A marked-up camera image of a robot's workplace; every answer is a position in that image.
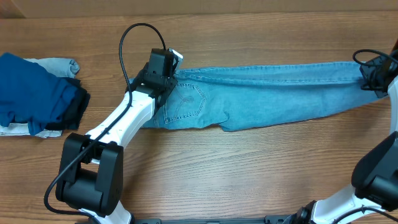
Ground light grey folded garment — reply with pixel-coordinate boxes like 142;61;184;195
25;57;80;78

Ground black garment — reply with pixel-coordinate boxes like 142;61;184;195
45;77;90;131

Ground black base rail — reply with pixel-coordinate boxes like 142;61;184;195
134;215;292;224

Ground light blue denim jeans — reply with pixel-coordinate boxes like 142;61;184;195
144;62;378;131

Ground dark blue shirt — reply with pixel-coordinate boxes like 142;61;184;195
1;53;78;135

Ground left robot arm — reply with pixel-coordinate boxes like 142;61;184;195
55;49;183;223

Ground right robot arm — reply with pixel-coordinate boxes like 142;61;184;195
285;50;397;223

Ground white garment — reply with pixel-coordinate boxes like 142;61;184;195
1;123;62;138

